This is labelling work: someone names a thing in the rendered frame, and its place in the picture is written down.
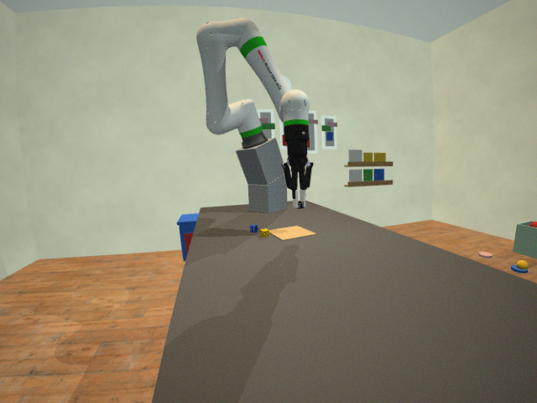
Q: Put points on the orange flat square mat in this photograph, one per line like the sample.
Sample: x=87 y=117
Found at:
x=291 y=233

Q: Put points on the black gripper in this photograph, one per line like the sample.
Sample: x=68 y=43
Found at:
x=297 y=152

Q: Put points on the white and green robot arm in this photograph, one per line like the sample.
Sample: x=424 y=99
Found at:
x=214 y=39

